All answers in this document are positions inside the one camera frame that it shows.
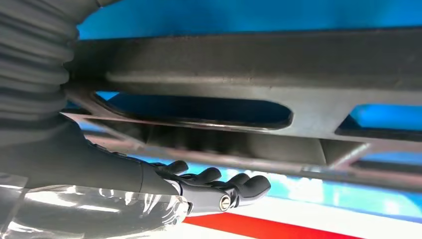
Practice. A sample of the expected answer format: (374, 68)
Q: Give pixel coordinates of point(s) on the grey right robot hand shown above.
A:
(82, 165)

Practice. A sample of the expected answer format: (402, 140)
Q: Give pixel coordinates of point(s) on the white car with red stripe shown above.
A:
(296, 216)

